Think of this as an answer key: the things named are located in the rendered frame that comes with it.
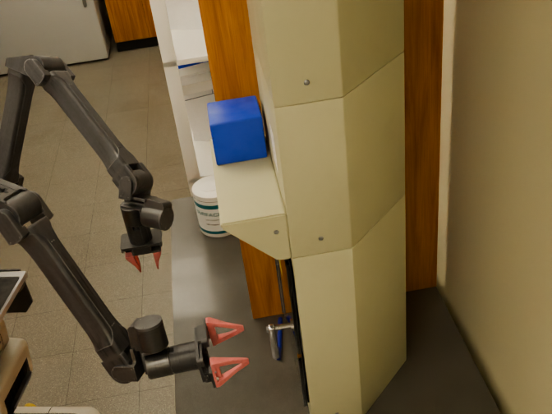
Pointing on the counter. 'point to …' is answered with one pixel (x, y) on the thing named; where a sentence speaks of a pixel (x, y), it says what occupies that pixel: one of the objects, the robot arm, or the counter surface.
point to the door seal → (299, 329)
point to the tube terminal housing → (346, 233)
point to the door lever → (276, 337)
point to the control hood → (253, 204)
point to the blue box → (236, 130)
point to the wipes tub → (208, 207)
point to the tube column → (323, 44)
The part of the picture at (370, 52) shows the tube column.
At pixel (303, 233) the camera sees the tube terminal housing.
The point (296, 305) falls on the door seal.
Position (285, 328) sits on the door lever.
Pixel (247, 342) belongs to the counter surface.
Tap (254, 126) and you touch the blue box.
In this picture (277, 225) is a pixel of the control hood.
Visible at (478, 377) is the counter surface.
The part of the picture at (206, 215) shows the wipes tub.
